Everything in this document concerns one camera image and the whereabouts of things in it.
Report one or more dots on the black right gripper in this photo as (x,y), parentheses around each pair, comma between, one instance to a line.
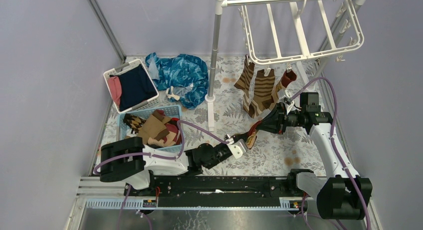
(276,120)

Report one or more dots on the red cuff multicolour sock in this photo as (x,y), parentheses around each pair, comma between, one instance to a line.
(252,135)
(288,77)

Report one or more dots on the brown striped sock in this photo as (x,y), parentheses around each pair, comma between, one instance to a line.
(243,83)
(262,95)

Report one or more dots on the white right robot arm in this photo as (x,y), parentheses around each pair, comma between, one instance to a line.
(344,195)

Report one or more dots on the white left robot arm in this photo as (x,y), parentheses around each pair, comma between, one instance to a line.
(135,163)

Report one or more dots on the pile of assorted socks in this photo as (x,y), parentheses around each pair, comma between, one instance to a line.
(156,131)

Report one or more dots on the white clip drying hanger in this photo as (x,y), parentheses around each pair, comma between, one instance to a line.
(346,12)

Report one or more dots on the light blue sock basket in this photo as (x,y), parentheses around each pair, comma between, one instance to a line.
(125,131)

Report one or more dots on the blue patterned cloth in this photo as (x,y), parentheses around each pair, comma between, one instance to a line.
(188,75)

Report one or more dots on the white plastic basket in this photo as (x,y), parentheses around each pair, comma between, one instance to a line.
(124,68)

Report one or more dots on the dark navy folded garment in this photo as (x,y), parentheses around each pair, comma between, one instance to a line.
(136,87)

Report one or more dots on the silver white drying rack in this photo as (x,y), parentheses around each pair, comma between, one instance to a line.
(331,8)

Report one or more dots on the pink folded garment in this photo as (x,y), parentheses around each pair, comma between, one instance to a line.
(115,88)

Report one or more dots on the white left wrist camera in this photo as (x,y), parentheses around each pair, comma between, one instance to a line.
(228,140)

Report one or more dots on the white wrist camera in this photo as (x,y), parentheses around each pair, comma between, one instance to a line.
(284,98)
(228,140)

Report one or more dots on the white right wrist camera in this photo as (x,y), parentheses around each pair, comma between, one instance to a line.
(284,98)

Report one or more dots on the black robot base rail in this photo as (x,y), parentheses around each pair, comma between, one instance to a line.
(219,191)

